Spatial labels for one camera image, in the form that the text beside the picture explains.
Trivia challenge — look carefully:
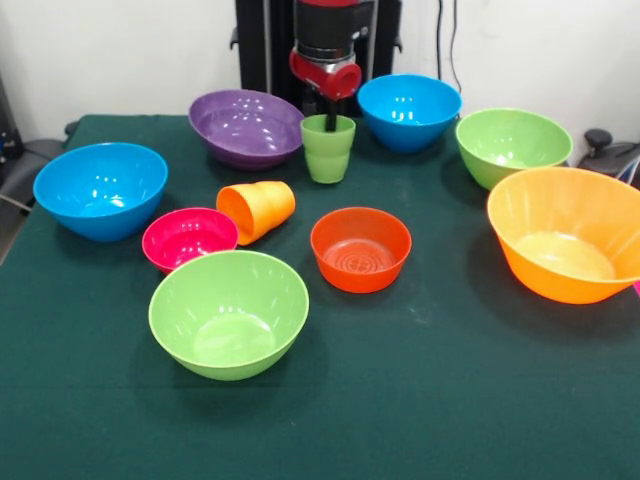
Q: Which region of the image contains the large orange plastic bowl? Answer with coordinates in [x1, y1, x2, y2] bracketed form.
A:
[487, 166, 640, 305]

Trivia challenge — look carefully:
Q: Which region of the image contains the pink plastic bowl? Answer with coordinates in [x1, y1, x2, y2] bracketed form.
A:
[141, 207, 240, 275]

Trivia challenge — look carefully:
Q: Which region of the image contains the green plastic bowl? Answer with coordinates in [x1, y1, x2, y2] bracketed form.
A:
[455, 107, 574, 191]
[148, 249, 310, 382]

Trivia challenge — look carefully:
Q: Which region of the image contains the purple plastic bowl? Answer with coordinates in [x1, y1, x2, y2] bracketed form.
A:
[188, 89, 305, 173]

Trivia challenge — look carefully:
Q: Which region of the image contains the red-orange plastic bowl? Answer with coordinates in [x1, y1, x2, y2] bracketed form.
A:
[310, 206, 413, 294]

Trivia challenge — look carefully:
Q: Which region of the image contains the green plastic cup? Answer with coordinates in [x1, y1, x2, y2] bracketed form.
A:
[300, 114, 357, 185]

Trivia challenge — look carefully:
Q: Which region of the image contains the blue plastic bowl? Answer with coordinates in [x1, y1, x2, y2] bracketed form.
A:
[356, 73, 463, 154]
[32, 142, 169, 244]

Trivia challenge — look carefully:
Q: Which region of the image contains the dark grey chair base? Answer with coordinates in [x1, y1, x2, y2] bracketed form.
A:
[577, 128, 640, 189]
[0, 137, 66, 211]

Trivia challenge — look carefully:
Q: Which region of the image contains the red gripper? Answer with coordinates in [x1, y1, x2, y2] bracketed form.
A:
[288, 47, 364, 134]

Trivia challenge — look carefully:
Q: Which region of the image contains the black wall cable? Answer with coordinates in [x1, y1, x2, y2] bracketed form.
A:
[435, 0, 447, 81]
[449, 0, 464, 96]

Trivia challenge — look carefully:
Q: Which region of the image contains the dark green table cloth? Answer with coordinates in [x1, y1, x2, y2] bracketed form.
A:
[0, 114, 640, 480]

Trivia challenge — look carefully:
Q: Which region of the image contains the orange plastic cup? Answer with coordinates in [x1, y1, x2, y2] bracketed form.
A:
[215, 180, 297, 247]

